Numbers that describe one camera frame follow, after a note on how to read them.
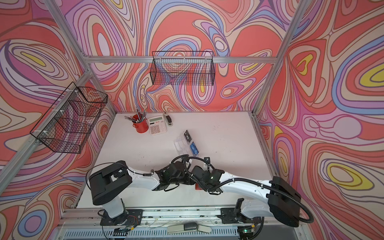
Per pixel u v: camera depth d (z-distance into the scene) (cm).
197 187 83
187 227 67
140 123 103
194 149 88
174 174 68
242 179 50
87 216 75
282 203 41
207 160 73
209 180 57
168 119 110
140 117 104
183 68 99
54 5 68
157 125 108
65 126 75
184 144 96
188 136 94
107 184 46
